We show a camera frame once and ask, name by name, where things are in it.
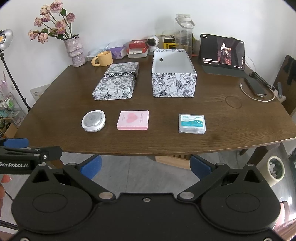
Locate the person's left hand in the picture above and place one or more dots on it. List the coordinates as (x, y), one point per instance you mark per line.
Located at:
(5, 179)

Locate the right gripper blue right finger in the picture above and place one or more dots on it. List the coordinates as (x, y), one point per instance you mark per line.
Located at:
(200, 167)

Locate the glass shelf with items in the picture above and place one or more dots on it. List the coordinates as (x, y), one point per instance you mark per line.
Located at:
(11, 113)

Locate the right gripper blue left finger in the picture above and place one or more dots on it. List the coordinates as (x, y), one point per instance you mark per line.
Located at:
(91, 166)

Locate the pink heart box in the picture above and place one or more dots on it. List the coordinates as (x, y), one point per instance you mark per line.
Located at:
(133, 120)

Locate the white round security camera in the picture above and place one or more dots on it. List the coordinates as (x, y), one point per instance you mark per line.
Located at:
(152, 43)

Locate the round white grey container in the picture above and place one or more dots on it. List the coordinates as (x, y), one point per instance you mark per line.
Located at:
(93, 121)

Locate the black smartphone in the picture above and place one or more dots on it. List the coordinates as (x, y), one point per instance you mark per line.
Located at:
(255, 86)

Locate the clear floss pick box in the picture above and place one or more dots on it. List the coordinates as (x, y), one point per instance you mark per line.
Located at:
(190, 123)

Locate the yellow black box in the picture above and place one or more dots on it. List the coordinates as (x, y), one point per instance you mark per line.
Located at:
(168, 39)

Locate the purple tissue pack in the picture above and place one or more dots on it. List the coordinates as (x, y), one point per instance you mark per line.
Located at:
(118, 52)

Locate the dark wooden chair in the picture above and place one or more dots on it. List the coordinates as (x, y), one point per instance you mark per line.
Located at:
(286, 76)

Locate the white round trash bin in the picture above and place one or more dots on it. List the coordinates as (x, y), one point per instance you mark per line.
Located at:
(272, 169)

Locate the black phone tripod stand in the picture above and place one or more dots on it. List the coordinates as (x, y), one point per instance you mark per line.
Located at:
(276, 90)

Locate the red box stack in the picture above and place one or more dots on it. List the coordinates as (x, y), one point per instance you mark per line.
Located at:
(137, 49)

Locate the yellow ceramic mug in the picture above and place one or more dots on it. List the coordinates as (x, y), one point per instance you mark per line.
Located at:
(102, 59)

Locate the black tablet with case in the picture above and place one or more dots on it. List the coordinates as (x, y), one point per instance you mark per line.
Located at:
(222, 55)

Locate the floral box lid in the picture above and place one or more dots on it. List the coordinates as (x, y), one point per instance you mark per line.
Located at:
(118, 82)

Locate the white paper bag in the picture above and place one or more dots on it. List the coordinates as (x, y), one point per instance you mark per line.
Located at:
(38, 91)

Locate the purple white ceramic vase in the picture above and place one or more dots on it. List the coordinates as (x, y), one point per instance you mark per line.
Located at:
(75, 51)

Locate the open floral storage box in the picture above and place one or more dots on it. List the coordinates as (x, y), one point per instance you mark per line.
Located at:
(173, 74)

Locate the dried pink rose bouquet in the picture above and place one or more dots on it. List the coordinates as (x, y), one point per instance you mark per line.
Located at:
(54, 21)

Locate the clear plastic water bottle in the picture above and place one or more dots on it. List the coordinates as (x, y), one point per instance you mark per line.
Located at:
(184, 33)

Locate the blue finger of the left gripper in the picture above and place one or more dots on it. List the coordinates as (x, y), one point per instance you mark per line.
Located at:
(14, 142)

